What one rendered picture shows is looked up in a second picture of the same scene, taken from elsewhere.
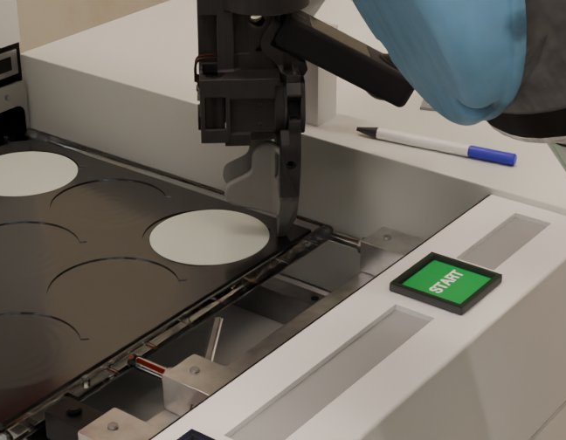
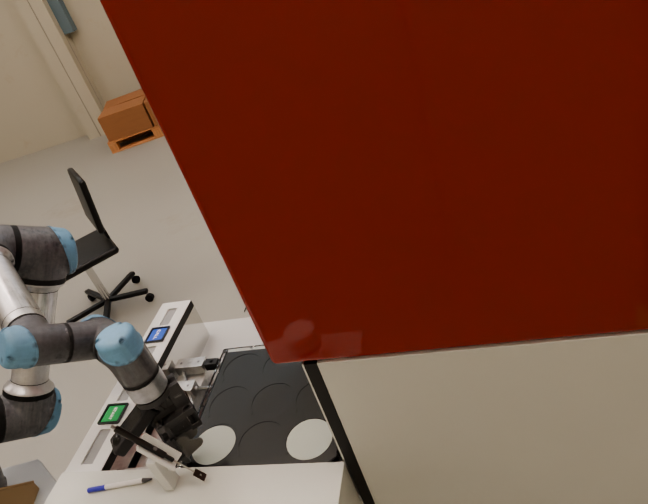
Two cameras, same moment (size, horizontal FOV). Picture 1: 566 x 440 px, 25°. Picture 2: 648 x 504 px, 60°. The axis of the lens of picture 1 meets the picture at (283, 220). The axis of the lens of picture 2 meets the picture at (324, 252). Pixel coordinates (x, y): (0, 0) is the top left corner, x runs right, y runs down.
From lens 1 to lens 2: 1.93 m
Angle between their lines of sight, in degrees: 119
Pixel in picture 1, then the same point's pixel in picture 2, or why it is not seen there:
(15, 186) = (304, 429)
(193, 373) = (187, 384)
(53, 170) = (298, 447)
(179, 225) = (227, 443)
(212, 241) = (211, 442)
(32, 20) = not seen: outside the picture
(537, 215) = (84, 466)
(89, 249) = (249, 414)
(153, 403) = not seen: hidden behind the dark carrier
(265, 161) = not seen: hidden behind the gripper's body
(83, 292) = (238, 397)
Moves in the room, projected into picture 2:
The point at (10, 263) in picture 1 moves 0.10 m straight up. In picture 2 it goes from (270, 394) to (255, 364)
